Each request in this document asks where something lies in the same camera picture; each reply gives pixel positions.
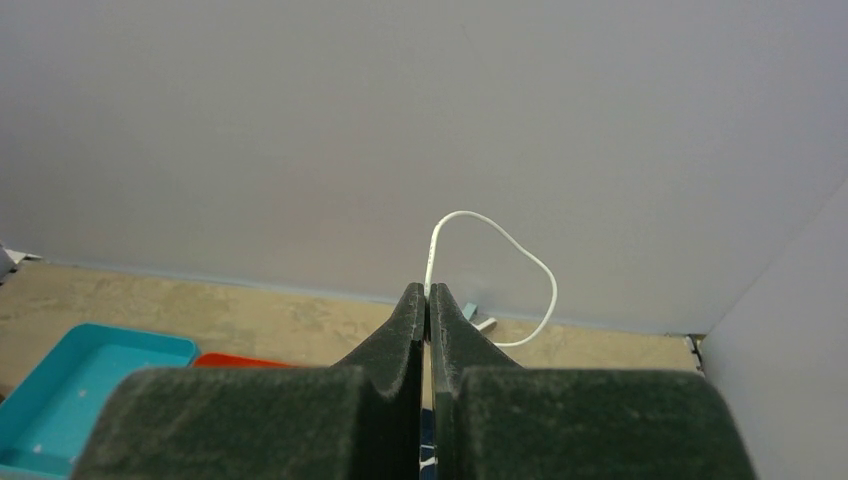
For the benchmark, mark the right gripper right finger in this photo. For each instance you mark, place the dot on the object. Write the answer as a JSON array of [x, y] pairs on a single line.
[[495, 419]]

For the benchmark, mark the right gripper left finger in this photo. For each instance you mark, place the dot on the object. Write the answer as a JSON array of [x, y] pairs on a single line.
[[356, 419]]

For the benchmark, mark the dark blue plastic bin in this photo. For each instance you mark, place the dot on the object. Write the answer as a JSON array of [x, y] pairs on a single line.
[[427, 462]]

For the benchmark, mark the small grey clip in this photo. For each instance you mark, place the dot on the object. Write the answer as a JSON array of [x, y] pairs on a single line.
[[470, 312]]

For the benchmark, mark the orange plastic bin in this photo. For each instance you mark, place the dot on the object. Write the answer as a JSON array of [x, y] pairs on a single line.
[[223, 360]]

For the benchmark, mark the teal plastic bin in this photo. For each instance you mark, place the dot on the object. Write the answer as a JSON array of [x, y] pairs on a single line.
[[47, 419]]

